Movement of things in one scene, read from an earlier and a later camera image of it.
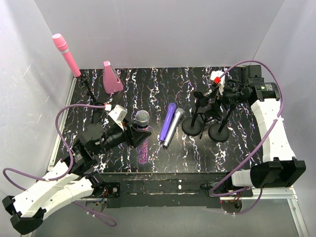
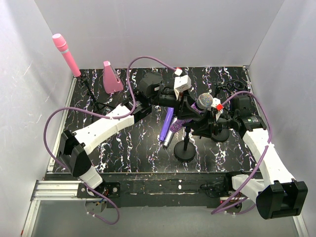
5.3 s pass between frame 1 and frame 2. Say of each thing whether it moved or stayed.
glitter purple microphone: moved
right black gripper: moved
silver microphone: stayed
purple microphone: stayed
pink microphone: stayed
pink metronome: stayed
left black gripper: moved
